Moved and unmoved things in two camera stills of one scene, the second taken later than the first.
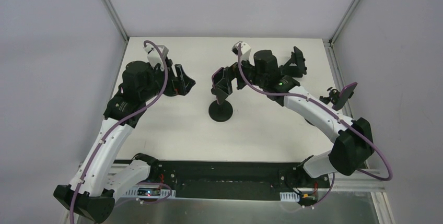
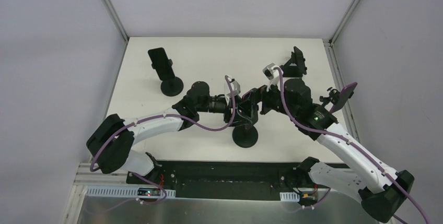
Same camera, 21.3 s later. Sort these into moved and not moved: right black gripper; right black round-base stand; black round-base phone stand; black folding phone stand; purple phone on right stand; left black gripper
Moved: black round-base phone stand; right black gripper; left black gripper
Not moved: right black round-base stand; purple phone on right stand; black folding phone stand
